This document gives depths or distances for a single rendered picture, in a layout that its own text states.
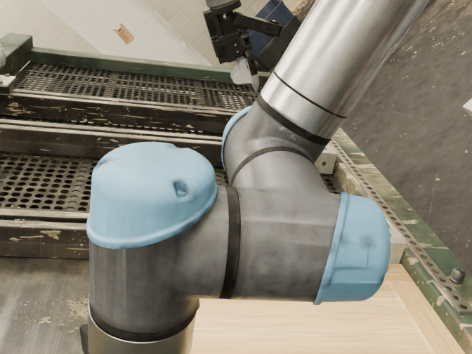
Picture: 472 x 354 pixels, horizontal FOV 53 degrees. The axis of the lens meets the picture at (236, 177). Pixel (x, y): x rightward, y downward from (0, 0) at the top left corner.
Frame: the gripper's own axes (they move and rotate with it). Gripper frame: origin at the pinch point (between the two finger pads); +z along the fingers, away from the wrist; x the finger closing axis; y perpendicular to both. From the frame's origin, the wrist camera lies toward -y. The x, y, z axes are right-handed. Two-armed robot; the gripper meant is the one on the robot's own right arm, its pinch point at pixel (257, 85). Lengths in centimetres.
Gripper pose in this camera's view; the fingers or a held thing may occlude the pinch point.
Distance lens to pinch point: 114.8
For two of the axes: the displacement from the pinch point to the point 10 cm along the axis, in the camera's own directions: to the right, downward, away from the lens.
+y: -9.5, 3.2, 0.0
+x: 1.5, 4.5, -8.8
